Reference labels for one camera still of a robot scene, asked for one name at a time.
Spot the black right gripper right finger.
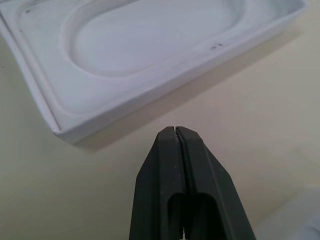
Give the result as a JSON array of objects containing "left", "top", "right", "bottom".
[{"left": 175, "top": 126, "right": 257, "bottom": 240}]

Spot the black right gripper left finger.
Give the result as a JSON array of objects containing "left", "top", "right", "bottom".
[{"left": 128, "top": 126, "right": 186, "bottom": 240}]

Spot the white moulded insert tray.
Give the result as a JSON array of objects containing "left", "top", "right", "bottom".
[{"left": 0, "top": 0, "right": 308, "bottom": 131}]

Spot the white box with brown inside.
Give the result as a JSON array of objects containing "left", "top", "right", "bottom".
[{"left": 0, "top": 0, "right": 309, "bottom": 148}]

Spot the large empty white box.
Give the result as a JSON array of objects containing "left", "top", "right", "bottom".
[{"left": 257, "top": 188, "right": 320, "bottom": 240}]

